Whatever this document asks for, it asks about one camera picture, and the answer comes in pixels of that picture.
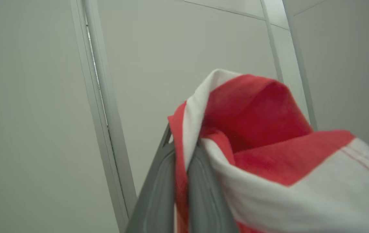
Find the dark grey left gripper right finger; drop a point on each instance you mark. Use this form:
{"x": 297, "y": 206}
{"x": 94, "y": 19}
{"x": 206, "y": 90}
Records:
{"x": 205, "y": 197}

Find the red shorts with white stripes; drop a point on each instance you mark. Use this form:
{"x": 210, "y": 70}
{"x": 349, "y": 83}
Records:
{"x": 262, "y": 113}

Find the grey partition post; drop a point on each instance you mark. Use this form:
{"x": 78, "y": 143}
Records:
{"x": 106, "y": 97}

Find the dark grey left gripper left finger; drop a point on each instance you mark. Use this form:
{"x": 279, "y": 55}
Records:
{"x": 153, "y": 194}

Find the grey wall panel frame bar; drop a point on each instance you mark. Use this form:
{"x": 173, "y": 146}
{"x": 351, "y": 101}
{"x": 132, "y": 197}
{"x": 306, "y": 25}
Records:
{"x": 283, "y": 48}

